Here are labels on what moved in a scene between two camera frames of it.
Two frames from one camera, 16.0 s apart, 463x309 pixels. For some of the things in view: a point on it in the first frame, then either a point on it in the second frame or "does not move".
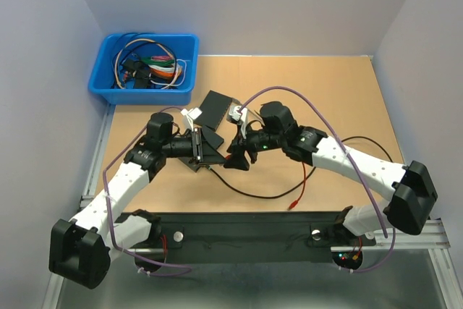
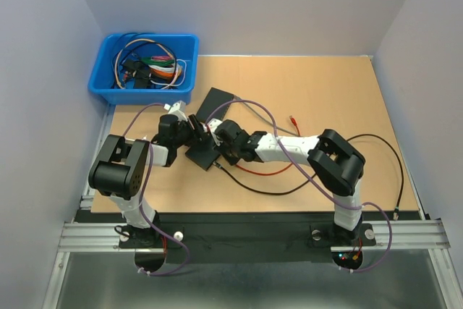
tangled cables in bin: (145, 63) does not move
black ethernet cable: (301, 182) to (313, 179)
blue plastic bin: (186, 45) does not move
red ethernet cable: (296, 202) to (294, 123)
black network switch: (214, 109) does not move
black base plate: (255, 238) does not move
